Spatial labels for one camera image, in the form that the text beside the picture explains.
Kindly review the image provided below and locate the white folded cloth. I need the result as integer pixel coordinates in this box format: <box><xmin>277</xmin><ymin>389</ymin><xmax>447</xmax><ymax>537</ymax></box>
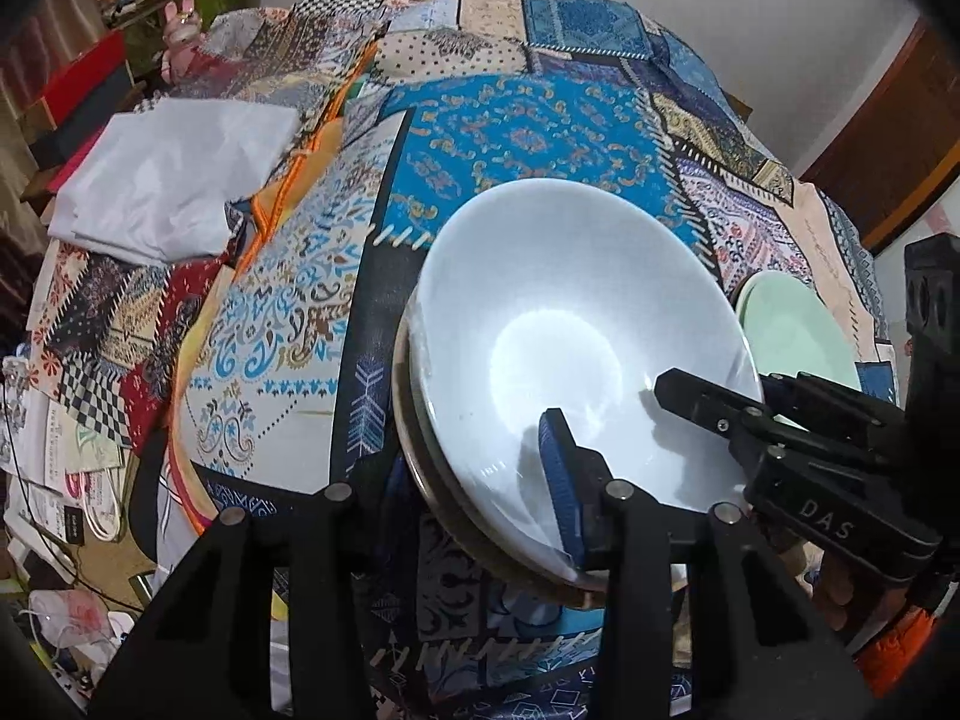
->
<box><xmin>46</xmin><ymin>96</ymin><xmax>301</xmax><ymax>267</ymax></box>

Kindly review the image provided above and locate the green plate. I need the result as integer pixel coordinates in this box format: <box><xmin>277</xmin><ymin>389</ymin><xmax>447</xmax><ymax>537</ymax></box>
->
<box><xmin>735</xmin><ymin>270</ymin><xmax>863</xmax><ymax>395</ymax></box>

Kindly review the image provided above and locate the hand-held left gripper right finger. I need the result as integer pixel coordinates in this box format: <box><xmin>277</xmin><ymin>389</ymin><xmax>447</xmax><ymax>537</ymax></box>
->
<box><xmin>538</xmin><ymin>406</ymin><xmax>875</xmax><ymax>720</ymax></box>

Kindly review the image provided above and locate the white bowl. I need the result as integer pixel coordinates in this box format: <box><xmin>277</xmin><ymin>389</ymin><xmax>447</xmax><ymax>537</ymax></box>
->
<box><xmin>411</xmin><ymin>178</ymin><xmax>766</xmax><ymax>590</ymax></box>

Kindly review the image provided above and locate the person's right hand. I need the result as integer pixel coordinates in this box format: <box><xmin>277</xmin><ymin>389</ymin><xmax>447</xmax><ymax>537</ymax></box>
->
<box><xmin>778</xmin><ymin>527</ymin><xmax>910</xmax><ymax>647</ymax></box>

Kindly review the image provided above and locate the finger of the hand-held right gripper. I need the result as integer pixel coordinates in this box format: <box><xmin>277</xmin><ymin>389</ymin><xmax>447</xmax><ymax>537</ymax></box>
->
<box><xmin>763</xmin><ymin>372</ymin><xmax>910</xmax><ymax>460</ymax></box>
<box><xmin>654</xmin><ymin>366</ymin><xmax>880</xmax><ymax>471</ymax></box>

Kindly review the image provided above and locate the pile of papers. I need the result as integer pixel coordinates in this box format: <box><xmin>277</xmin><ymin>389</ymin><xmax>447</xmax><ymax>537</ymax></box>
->
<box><xmin>0</xmin><ymin>360</ymin><xmax>128</xmax><ymax>541</ymax></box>

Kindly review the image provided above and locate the patchwork blanket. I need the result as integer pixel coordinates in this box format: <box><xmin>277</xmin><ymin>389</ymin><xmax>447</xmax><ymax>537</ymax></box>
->
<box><xmin>30</xmin><ymin>0</ymin><xmax>901</xmax><ymax>720</ymax></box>

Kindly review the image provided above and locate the white plastic bag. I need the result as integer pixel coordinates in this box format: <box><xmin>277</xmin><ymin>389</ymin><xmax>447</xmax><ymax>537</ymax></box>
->
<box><xmin>30</xmin><ymin>589</ymin><xmax>113</xmax><ymax>650</ymax></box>

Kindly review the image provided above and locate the red box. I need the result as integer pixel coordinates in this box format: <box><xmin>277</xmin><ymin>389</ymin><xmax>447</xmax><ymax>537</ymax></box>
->
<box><xmin>22</xmin><ymin>67</ymin><xmax>143</xmax><ymax>166</ymax></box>
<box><xmin>37</xmin><ymin>30</ymin><xmax>128</xmax><ymax>128</ymax></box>

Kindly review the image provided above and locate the brown wooden door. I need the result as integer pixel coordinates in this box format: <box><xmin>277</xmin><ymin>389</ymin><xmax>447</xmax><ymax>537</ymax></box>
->
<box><xmin>799</xmin><ymin>15</ymin><xmax>960</xmax><ymax>256</ymax></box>

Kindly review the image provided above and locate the pink bunny toy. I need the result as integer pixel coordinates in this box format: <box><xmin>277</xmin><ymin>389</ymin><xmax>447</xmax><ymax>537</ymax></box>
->
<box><xmin>161</xmin><ymin>0</ymin><xmax>203</xmax><ymax>80</ymax></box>

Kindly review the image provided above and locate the pink folder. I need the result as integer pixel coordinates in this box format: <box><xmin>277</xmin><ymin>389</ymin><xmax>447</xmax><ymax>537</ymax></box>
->
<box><xmin>45</xmin><ymin>127</ymin><xmax>106</xmax><ymax>196</ymax></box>

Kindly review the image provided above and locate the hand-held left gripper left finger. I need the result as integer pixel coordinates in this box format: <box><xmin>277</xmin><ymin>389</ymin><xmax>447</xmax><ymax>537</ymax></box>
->
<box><xmin>88</xmin><ymin>456</ymin><xmax>411</xmax><ymax>720</ymax></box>

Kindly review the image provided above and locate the pink bowl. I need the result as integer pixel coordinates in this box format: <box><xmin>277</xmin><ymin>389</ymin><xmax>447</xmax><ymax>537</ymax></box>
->
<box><xmin>391</xmin><ymin>300</ymin><xmax>610</xmax><ymax>612</ymax></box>

